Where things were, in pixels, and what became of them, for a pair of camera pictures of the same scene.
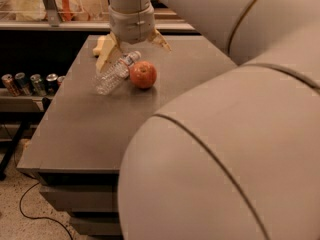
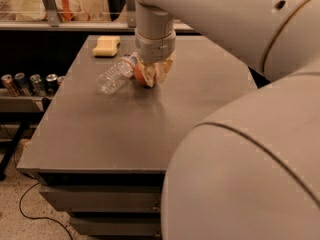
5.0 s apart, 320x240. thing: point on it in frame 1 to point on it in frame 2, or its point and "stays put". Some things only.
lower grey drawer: [98, 225] stays put
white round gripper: [132, 25] to [154, 49]
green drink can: [37, 87] stays put
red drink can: [60, 80] stays put
